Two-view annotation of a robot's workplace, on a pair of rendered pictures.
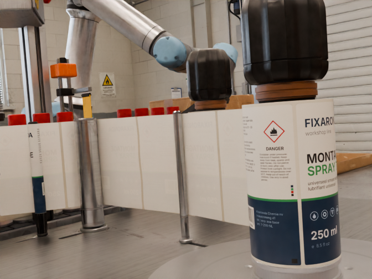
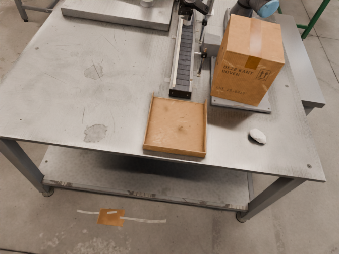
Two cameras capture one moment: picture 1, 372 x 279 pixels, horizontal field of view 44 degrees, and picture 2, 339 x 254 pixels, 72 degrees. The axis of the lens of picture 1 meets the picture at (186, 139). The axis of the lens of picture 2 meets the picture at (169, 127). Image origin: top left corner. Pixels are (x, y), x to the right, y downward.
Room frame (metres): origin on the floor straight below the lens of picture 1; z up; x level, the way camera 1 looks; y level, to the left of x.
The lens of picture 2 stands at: (2.11, -0.99, 1.68)
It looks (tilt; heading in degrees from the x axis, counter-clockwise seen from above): 54 degrees down; 132
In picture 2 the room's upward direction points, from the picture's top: 10 degrees clockwise
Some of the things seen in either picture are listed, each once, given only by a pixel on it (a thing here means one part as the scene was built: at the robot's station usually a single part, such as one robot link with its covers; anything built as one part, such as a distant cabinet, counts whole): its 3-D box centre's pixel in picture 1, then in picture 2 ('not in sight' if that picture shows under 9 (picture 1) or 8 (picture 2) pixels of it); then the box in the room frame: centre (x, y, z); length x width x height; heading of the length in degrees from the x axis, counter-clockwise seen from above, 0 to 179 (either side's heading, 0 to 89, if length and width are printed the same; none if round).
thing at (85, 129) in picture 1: (89, 174); not in sight; (0.76, 0.17, 0.97); 0.05 x 0.05 x 0.19
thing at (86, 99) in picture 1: (87, 106); not in sight; (1.01, 0.21, 1.09); 0.03 x 0.01 x 0.06; 45
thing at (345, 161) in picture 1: (321, 162); (176, 122); (1.70, -0.50, 0.85); 0.30 x 0.26 x 0.04; 135
